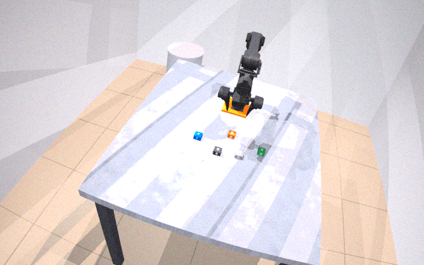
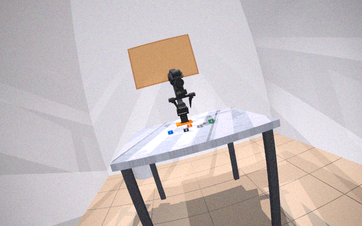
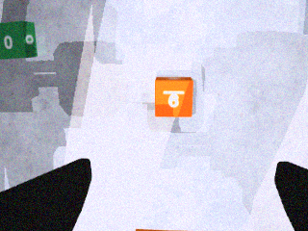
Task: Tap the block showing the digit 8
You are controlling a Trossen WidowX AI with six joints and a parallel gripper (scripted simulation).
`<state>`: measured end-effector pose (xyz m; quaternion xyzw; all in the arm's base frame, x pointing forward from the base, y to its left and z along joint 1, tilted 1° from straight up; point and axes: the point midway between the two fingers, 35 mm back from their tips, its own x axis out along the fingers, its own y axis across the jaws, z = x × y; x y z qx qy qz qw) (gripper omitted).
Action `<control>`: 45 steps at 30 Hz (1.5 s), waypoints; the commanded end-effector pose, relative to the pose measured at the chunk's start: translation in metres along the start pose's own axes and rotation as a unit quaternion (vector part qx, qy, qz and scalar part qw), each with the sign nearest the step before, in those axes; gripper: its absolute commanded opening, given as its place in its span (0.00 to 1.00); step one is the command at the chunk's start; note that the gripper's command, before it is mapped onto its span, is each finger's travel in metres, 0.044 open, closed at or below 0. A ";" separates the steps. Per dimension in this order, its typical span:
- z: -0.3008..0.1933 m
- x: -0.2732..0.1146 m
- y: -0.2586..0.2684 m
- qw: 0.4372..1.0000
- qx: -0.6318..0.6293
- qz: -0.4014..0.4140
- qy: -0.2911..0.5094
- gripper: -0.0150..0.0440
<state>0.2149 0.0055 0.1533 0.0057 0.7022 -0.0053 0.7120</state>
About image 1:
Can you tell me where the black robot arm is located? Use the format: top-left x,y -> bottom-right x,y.
231,32 -> 265,112

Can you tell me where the blue block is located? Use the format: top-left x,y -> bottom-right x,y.
193,131 -> 203,141

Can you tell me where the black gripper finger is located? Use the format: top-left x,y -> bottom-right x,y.
246,103 -> 257,116
222,97 -> 230,111

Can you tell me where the green block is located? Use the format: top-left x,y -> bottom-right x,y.
257,147 -> 266,156

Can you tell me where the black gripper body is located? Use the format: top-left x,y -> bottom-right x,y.
218,86 -> 264,110

